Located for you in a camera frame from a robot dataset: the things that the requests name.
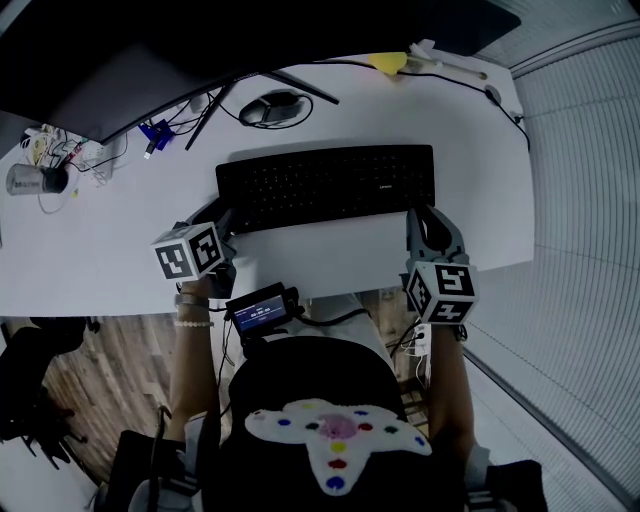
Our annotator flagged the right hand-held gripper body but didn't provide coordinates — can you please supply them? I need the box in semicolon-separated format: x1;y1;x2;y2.
403;253;480;326

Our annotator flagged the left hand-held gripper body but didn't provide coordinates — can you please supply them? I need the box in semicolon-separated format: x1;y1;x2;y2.
151;223;239;301

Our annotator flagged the black keyboard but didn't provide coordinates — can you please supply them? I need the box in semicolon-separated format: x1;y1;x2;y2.
214;144;436;235

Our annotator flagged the person's left forearm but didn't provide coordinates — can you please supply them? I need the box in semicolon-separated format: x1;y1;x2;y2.
169;277;221;444

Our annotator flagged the person's right forearm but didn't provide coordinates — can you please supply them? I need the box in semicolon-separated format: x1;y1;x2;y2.
427;322;476;451

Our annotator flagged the small black screen device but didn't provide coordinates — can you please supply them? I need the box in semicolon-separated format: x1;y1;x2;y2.
224;281;302;347

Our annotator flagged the blue adapter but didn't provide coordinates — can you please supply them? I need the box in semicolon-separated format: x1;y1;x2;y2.
138;118;175;152

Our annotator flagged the black computer mouse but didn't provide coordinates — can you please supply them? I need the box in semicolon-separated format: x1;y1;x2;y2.
238;97;275;127

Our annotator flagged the black monitor stand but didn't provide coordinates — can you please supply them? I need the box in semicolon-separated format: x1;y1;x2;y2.
184;69;340;151

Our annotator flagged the person's black star-patch vest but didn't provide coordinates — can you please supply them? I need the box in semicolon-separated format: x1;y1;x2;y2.
199;335;471;512

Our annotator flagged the black computer monitor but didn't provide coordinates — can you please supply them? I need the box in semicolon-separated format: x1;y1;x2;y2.
0;0;451;146

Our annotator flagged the clear bottle with black base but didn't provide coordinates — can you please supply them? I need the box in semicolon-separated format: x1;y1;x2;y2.
5;163;70;197

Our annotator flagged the yellow round object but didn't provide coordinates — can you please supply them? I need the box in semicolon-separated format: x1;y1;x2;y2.
368;51;407;76

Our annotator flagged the black office chair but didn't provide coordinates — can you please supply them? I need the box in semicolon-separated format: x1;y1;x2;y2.
0;315;90;471

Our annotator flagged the white stick tool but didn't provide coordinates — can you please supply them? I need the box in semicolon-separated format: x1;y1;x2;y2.
407;39;489;82

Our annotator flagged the dark gray flat panel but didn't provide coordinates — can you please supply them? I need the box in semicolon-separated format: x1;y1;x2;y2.
0;108;51;159
414;0;522;58

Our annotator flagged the black worn bag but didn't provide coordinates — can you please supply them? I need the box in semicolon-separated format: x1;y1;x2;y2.
107;428;201;512

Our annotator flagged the black desk cable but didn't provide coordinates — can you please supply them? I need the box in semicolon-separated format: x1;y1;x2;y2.
319;58;531;151

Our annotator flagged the tangle of charging cables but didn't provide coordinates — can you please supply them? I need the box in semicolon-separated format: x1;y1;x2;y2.
22;124;109;186

